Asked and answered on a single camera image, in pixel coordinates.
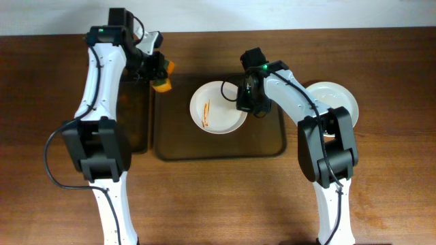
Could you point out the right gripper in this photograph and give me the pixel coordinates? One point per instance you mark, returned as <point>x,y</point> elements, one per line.
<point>250,105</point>

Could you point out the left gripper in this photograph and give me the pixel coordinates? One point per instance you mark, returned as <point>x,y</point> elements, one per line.
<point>159,71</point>

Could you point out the orange green sponge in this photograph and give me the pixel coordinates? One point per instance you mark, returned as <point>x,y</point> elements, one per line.
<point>161,83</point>

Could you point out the white plate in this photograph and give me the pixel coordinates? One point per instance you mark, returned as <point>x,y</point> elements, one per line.
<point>335,96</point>
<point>214,114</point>

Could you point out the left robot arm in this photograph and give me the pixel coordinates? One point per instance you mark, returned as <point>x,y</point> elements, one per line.
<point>98,148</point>

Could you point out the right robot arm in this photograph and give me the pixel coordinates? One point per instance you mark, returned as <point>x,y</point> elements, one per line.
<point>327,152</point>

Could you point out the small black tray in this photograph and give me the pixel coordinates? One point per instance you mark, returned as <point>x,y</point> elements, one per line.
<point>132,112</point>

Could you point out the large brown tray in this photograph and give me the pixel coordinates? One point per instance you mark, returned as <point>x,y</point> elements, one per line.
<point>177,138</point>

